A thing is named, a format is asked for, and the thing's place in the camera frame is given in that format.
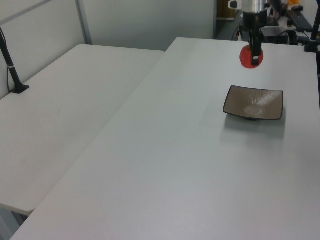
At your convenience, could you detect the black laptop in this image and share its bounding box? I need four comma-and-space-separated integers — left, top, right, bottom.
266, 16, 280, 27

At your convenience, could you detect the black keyboard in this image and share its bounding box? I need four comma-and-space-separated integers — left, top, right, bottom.
289, 9, 314, 32

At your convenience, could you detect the brown wooden cabinet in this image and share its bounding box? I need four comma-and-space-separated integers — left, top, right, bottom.
216, 0, 237, 21

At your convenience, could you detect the black equipment box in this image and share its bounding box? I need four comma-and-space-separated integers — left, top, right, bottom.
261, 34, 299, 46

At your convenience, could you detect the red apple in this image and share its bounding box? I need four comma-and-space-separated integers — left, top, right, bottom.
239, 44, 266, 69

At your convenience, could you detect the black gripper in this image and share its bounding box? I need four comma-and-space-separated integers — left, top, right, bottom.
242, 10, 268, 67

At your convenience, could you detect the square brown ceramic plate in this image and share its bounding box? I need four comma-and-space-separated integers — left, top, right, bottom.
222, 84, 284, 122

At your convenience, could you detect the black clamp camera stand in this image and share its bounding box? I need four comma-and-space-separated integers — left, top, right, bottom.
303, 0, 320, 53

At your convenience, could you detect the black camera stand with base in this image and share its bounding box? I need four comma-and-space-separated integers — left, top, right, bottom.
0, 26, 30, 95

